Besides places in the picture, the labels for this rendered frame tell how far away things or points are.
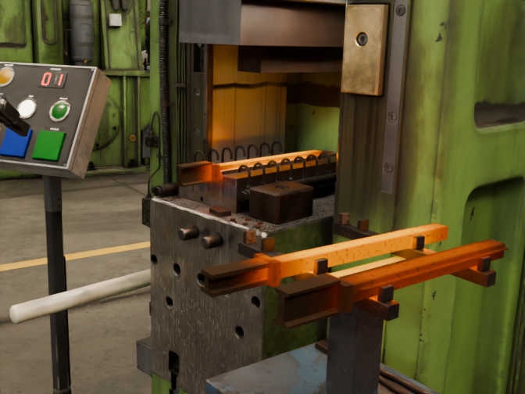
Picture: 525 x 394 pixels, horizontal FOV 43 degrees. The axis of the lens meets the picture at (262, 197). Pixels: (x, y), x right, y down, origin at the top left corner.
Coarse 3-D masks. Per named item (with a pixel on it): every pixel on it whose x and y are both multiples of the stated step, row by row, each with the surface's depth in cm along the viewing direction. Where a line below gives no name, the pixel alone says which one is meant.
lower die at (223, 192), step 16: (320, 160) 168; (336, 160) 168; (224, 176) 146; (240, 176) 146; (256, 176) 147; (272, 176) 151; (288, 176) 155; (192, 192) 155; (208, 192) 151; (224, 192) 147; (240, 192) 145; (320, 192) 165; (240, 208) 146
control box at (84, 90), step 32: (0, 64) 180; (32, 64) 177; (0, 96) 176; (32, 96) 173; (64, 96) 170; (96, 96) 172; (32, 128) 170; (64, 128) 167; (96, 128) 173; (0, 160) 170; (32, 160) 167; (64, 160) 164
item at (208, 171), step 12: (276, 156) 162; (288, 156) 163; (180, 168) 141; (192, 168) 143; (204, 168) 145; (216, 168) 146; (228, 168) 149; (180, 180) 142; (192, 180) 144; (204, 180) 146; (216, 180) 146
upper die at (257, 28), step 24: (192, 0) 145; (216, 0) 140; (240, 0) 135; (264, 0) 139; (192, 24) 146; (216, 24) 141; (240, 24) 136; (264, 24) 140; (288, 24) 146; (312, 24) 151; (336, 24) 157
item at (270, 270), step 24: (360, 240) 102; (384, 240) 102; (408, 240) 105; (432, 240) 109; (240, 264) 88; (264, 264) 89; (288, 264) 91; (312, 264) 94; (336, 264) 97; (216, 288) 86; (240, 288) 87
